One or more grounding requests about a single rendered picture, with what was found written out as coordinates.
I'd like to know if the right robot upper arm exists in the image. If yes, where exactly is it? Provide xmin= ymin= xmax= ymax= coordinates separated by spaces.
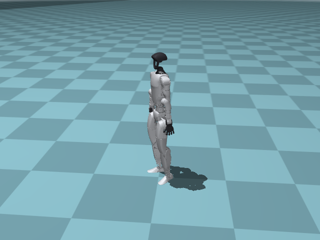
xmin=148 ymin=71 xmax=153 ymax=96

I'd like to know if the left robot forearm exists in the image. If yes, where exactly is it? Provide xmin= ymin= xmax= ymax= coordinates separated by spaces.
xmin=163 ymin=99 xmax=172 ymax=125

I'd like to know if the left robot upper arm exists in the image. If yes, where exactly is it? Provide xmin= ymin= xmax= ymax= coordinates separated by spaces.
xmin=160 ymin=76 xmax=171 ymax=106

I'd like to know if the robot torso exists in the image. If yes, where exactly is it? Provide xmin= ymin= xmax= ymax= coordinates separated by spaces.
xmin=150 ymin=70 xmax=169 ymax=122

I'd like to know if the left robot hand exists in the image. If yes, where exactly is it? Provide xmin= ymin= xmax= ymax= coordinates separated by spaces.
xmin=163 ymin=120 xmax=174 ymax=135

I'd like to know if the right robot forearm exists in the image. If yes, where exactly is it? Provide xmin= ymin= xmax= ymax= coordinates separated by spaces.
xmin=148 ymin=94 xmax=155 ymax=111

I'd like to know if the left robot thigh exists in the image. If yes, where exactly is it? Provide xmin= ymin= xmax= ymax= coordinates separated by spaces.
xmin=156 ymin=117 xmax=169 ymax=156

